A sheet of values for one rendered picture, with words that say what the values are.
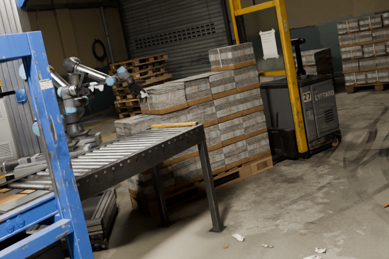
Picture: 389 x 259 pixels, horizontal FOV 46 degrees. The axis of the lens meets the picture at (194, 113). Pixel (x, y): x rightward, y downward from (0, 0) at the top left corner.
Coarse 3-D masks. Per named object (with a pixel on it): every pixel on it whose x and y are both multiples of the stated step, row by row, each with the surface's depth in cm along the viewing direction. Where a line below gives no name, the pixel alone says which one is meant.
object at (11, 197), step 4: (0, 196) 234; (4, 196) 233; (8, 196) 231; (12, 196) 230; (16, 196) 228; (20, 196) 227; (0, 200) 226; (4, 200) 225; (8, 200) 223; (12, 200) 222; (0, 204) 219; (4, 204) 217
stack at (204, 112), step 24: (120, 120) 414; (144, 120) 392; (168, 120) 407; (192, 120) 419; (240, 120) 449; (240, 144) 450; (168, 168) 407; (192, 168) 421; (216, 168) 436; (240, 168) 450; (144, 192) 399; (192, 192) 436
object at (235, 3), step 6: (234, 0) 512; (234, 6) 512; (240, 6) 507; (234, 18) 508; (240, 18) 508; (234, 24) 510; (240, 24) 508; (234, 30) 512; (240, 30) 514; (240, 36) 510; (240, 42) 512
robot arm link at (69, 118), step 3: (78, 111) 398; (66, 114) 391; (69, 114) 390; (72, 114) 391; (75, 114) 392; (78, 114) 396; (66, 117) 392; (69, 117) 390; (72, 117) 391; (75, 117) 392; (78, 117) 395; (66, 120) 393; (69, 120) 391; (72, 120) 391; (75, 120) 392; (78, 120) 394
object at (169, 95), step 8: (152, 88) 401; (160, 88) 398; (168, 88) 402; (176, 88) 406; (152, 96) 404; (160, 96) 398; (168, 96) 403; (176, 96) 407; (184, 96) 411; (152, 104) 407; (160, 104) 399; (168, 104) 403; (176, 104) 407
